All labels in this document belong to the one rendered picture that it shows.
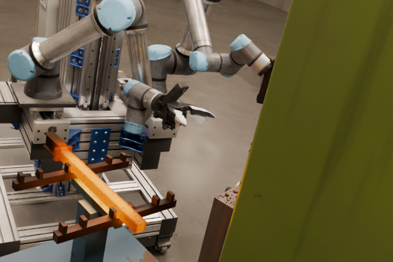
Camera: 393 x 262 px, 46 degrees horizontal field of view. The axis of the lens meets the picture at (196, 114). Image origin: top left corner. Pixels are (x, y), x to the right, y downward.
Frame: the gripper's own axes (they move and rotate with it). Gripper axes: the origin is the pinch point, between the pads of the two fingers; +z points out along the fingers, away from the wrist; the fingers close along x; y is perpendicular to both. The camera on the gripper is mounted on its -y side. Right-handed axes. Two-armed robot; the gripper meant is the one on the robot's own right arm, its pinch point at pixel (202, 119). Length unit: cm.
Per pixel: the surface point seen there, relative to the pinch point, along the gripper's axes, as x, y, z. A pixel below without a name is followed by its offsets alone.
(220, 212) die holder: 22.1, 11.9, 27.8
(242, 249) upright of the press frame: 49, -3, 49
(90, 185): 52, 4, 8
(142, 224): 53, 3, 27
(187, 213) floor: -82, 100, -52
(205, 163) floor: -143, 100, -87
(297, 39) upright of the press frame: 48, -44, 48
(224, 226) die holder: 22.1, 14.9, 30.3
